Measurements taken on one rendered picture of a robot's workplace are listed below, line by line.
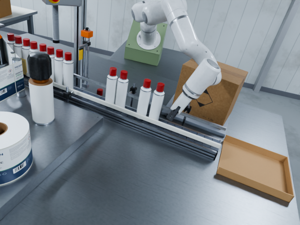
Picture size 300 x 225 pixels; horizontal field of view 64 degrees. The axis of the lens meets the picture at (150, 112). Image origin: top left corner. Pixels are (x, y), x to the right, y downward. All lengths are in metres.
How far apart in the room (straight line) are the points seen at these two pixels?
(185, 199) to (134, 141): 0.36
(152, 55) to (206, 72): 1.03
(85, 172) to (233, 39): 3.50
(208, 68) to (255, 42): 3.24
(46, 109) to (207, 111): 0.79
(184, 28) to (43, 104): 0.65
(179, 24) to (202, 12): 2.94
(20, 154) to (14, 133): 0.07
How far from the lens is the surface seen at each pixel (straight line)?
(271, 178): 1.22
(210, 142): 1.12
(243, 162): 1.23
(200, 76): 0.99
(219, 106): 1.29
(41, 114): 1.09
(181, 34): 1.06
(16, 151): 0.84
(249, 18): 4.10
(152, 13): 1.27
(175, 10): 1.10
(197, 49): 1.07
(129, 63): 1.94
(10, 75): 1.23
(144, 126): 1.16
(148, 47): 1.96
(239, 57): 4.22
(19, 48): 1.49
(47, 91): 1.04
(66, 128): 1.09
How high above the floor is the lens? 1.55
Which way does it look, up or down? 32 degrees down
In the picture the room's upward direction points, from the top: 12 degrees clockwise
